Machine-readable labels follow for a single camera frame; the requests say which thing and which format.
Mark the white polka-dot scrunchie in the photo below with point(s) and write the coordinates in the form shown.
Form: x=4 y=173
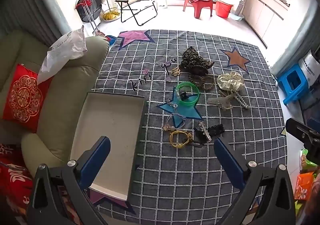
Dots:
x=231 y=82

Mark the white cardboard box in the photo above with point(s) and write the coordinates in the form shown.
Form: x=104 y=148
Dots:
x=107 y=140

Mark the white plastic stool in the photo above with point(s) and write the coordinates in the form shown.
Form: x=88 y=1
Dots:
x=161 y=2

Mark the yellow clothes hangers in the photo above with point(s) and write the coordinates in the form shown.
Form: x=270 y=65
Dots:
x=110 y=15

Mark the silver hair clip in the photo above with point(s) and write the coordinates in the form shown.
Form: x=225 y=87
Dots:
x=204 y=129

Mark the green plastic bangle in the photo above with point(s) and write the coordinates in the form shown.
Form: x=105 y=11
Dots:
x=187 y=102

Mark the white plastic bag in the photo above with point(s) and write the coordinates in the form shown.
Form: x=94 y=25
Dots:
x=62 y=50

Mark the grey curtain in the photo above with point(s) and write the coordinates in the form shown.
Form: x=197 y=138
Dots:
x=42 y=15

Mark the grey-green sofa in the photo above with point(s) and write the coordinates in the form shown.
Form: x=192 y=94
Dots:
x=75 y=85

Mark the green snack packet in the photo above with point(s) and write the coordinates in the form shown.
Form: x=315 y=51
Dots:
x=308 y=162

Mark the clear hair claw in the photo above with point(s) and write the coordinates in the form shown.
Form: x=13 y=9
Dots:
x=221 y=101

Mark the red plastic chair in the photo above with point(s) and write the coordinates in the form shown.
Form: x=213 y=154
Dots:
x=198 y=3

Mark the white cabinet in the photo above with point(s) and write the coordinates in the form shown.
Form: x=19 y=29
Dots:
x=265 y=15

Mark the light blue basin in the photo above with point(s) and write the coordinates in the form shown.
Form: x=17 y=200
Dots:
x=236 y=16

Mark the red embroidered cushion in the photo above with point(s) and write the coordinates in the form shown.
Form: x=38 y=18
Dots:
x=25 y=97

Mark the blue plastic stool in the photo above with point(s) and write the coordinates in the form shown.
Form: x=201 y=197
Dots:
x=282 y=82

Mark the small black hair claw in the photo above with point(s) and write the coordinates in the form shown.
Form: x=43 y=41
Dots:
x=182 y=95

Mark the leopard print scrunchie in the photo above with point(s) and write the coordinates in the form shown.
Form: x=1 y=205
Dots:
x=193 y=61

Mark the black round fan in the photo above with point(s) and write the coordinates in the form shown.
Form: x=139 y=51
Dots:
x=90 y=6

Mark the red bucket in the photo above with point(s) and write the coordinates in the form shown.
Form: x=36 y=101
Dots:
x=223 y=9

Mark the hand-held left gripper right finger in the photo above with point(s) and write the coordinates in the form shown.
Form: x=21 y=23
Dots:
x=230 y=162

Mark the white printed bag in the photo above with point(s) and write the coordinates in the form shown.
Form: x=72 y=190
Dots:
x=308 y=67

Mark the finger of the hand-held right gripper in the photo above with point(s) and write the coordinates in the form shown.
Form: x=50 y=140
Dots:
x=300 y=131

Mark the black hair clip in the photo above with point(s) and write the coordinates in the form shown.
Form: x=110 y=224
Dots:
x=216 y=130

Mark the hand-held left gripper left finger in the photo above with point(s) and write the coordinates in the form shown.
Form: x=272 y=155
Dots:
x=96 y=157

